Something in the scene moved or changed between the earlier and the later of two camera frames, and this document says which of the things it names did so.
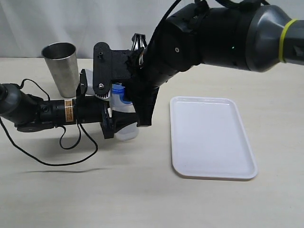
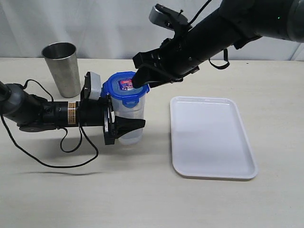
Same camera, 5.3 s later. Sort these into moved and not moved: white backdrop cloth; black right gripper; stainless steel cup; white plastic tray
Moved: black right gripper
Not moved: white backdrop cloth; stainless steel cup; white plastic tray
